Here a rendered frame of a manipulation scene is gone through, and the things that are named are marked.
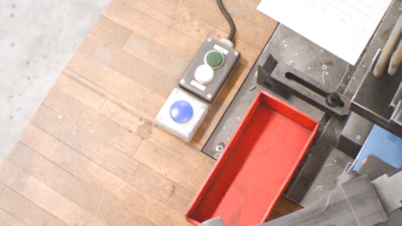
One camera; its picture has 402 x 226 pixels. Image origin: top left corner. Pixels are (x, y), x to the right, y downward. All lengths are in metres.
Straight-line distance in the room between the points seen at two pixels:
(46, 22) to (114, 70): 1.11
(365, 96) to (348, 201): 0.23
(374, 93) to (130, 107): 0.46
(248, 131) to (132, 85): 0.22
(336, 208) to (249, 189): 0.40
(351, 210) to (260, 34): 0.56
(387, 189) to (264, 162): 0.37
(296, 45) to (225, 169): 0.27
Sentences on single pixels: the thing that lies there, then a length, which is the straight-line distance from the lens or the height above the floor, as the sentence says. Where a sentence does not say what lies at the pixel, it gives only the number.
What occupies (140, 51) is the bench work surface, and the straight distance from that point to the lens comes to 1.48.
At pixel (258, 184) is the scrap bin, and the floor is 0.91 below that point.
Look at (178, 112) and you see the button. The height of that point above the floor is 0.94.
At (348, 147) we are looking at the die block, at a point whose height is 0.94.
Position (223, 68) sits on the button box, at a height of 0.93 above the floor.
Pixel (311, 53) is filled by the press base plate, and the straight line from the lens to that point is 1.47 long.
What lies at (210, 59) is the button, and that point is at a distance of 1.42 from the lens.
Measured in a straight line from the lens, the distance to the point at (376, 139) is 1.33.
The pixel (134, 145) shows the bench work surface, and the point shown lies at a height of 0.90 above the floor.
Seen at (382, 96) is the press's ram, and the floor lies 1.14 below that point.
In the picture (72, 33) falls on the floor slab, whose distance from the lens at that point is 2.52.
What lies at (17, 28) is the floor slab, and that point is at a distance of 2.57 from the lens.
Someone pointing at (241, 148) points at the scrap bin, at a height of 0.91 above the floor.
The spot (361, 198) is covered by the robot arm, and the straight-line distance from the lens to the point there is 1.03.
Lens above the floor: 2.25
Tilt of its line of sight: 71 degrees down
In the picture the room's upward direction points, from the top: 7 degrees counter-clockwise
